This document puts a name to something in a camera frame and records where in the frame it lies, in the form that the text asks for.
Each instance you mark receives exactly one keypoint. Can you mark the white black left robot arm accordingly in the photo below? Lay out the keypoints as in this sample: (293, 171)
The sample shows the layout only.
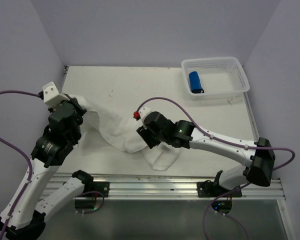
(26, 215)

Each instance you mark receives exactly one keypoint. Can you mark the white towel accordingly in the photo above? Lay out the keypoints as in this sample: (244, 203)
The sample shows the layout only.
(121, 133)

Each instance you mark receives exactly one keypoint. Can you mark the aluminium rail frame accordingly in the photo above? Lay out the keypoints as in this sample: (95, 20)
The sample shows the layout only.
(158, 188)

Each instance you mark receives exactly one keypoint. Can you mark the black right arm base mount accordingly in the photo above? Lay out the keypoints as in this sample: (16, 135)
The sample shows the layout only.
(207, 188)

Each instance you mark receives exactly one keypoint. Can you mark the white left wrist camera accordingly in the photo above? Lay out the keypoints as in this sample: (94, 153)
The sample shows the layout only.
(51, 95)

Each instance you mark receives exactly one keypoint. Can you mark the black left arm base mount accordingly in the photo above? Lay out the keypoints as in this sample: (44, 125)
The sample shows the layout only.
(98, 186)

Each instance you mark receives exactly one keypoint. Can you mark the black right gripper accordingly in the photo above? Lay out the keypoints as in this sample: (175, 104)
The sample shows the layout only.
(144, 131)

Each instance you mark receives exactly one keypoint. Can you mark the white plastic basket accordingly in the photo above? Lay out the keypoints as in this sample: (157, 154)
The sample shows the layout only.
(220, 77)

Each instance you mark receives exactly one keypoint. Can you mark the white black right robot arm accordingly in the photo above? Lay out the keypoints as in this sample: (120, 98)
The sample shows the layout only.
(256, 159)

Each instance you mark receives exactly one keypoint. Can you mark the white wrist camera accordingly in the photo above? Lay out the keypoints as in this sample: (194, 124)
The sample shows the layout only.
(142, 113)
(51, 95)

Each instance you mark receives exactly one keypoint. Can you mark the blue towel with black trim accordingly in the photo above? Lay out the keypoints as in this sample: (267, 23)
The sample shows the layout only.
(195, 83)

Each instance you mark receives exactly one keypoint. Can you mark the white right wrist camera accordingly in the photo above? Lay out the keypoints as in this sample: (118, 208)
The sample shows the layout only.
(142, 113)

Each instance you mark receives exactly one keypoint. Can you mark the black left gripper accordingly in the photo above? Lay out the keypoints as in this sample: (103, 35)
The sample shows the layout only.
(73, 100)

